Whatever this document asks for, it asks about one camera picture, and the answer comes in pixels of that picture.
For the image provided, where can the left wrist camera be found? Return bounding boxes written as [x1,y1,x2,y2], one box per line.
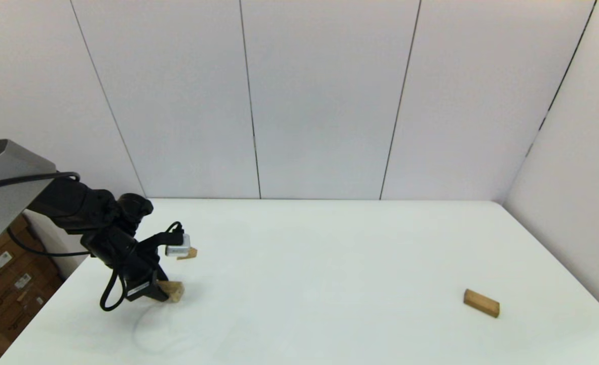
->
[153,222,192,258]

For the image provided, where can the arched wooden building block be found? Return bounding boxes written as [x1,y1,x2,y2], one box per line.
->
[158,280,185,304]

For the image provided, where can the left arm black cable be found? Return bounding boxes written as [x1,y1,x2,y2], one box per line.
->
[0,171,140,312]

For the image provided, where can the rectangular wooden building block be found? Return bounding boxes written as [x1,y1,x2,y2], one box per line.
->
[463,288,501,319]

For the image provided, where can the brown cardboard box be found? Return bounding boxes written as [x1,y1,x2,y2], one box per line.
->
[0,213,47,295]
[0,264,67,350]

